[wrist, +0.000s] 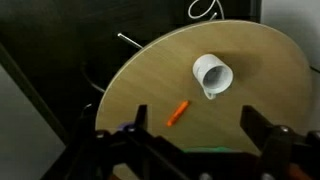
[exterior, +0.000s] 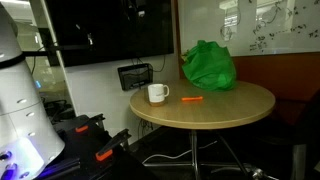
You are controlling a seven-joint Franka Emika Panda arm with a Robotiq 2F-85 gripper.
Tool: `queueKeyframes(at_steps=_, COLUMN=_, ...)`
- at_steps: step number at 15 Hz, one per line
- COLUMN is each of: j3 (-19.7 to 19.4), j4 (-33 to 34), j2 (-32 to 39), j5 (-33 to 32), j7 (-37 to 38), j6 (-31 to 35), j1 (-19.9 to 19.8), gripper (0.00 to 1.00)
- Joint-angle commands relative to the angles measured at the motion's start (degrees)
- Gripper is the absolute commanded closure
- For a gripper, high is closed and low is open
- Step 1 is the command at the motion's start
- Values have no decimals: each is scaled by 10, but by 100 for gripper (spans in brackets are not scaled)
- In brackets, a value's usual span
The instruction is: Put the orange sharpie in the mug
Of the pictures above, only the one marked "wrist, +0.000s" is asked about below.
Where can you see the white ceramic mug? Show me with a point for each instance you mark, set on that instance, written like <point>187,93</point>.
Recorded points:
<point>213,75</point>

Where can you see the orange sharpie marker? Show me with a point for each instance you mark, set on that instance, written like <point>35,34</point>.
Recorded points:
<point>177,113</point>

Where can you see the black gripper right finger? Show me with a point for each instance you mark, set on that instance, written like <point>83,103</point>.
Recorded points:
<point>256,126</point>

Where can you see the metal rod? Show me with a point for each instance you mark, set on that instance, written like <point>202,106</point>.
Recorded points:
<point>129,41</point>

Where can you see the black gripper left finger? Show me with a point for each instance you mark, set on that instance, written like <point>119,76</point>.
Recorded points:
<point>141,117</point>

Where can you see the round wooden table top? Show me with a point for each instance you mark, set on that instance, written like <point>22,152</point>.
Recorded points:
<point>217,100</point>

